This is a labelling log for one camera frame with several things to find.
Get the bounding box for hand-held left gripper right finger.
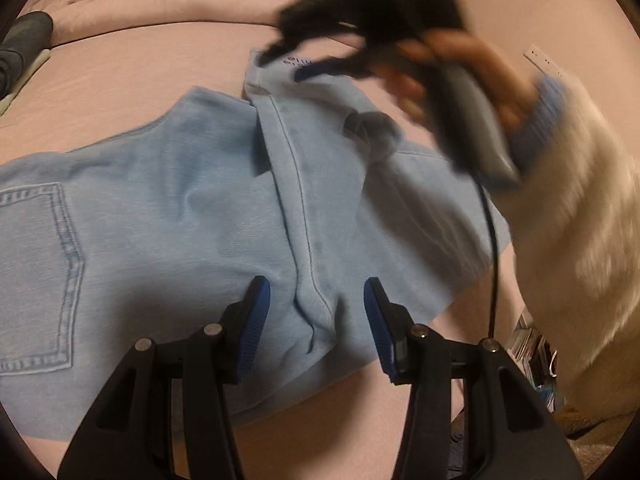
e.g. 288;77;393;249
362;277;583;480

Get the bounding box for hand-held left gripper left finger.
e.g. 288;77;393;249
56;275;272;480

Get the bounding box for white power strip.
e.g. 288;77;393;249
522;44;568;80

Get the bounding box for person's right hand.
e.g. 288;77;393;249
377;32;538;128

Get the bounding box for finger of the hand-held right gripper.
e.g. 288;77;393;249
260;0;362;61
295;47;382;84

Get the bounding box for dark grey cushion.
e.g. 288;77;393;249
0;10;54;101

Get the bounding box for light blue denim pants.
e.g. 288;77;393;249
0;47;511;441

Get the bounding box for pink quilt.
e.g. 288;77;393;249
47;0;281;47

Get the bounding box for black cable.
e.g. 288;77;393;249
475;172;501;343

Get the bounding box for blue knitted blanket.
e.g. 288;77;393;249
0;0;640;480

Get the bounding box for pile of books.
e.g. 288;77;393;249
505;312;566;411

